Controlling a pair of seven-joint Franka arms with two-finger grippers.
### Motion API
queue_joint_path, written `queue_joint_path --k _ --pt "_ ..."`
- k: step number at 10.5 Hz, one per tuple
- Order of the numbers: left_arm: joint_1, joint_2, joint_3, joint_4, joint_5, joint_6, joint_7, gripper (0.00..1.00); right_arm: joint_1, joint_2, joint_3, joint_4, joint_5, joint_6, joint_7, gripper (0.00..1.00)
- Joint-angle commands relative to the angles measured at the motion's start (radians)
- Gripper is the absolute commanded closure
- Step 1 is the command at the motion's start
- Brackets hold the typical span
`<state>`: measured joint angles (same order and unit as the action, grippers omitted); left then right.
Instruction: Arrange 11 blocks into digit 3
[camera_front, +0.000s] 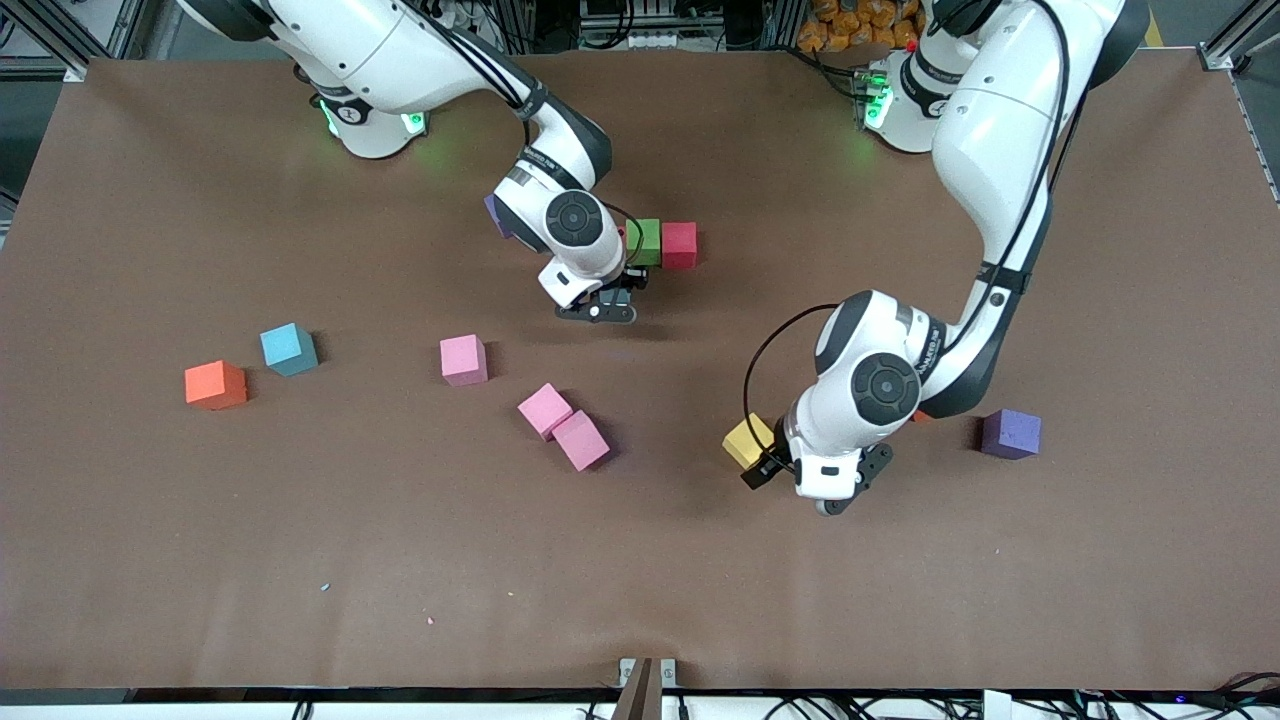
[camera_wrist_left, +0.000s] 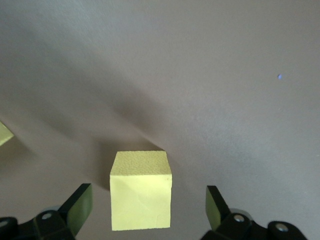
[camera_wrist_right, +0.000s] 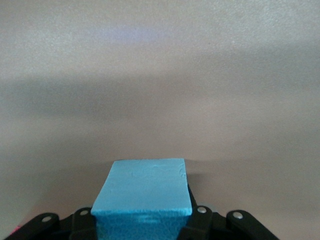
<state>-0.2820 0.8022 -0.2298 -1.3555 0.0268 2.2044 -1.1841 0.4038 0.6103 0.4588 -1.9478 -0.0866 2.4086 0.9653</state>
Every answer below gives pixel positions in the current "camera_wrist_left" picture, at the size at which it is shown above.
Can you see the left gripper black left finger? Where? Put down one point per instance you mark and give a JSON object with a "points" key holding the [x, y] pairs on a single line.
{"points": [[77, 207]]}

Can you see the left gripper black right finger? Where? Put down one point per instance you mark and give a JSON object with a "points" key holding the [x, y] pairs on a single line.
{"points": [[222, 222]]}

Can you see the yellow foam cube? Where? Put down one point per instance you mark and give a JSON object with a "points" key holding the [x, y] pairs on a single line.
{"points": [[140, 195], [4, 135]]}

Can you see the brown table cover sheet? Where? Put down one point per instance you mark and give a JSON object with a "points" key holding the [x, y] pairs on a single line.
{"points": [[200, 50]]}

